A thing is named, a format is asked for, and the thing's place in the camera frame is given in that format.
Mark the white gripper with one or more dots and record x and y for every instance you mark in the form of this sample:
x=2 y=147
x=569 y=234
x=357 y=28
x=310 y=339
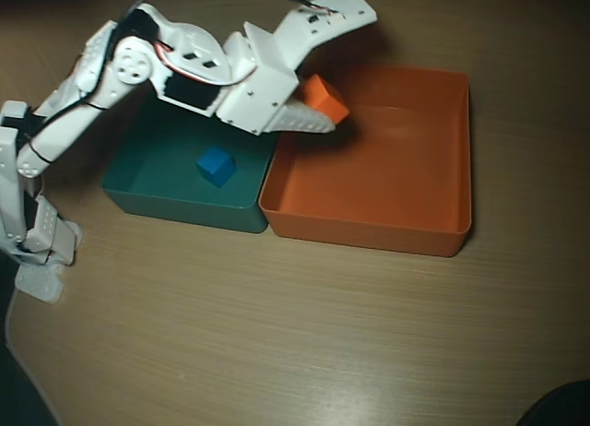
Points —
x=258 y=104

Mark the orange cube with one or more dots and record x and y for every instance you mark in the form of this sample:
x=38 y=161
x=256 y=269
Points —
x=325 y=98

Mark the blue cube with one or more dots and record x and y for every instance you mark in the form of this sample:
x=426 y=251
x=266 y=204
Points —
x=216 y=165

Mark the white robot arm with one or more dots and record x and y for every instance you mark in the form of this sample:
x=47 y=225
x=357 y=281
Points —
x=69 y=121

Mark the orange plastic box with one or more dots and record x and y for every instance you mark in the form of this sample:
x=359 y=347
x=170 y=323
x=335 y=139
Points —
x=378 y=186

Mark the teal plastic box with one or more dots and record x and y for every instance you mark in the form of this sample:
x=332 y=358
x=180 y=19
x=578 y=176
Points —
x=184 y=204

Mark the black round object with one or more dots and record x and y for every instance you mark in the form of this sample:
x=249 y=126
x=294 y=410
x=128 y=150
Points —
x=562 y=407

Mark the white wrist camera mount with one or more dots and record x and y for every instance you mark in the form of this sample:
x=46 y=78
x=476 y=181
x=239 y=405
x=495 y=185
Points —
x=299 y=34

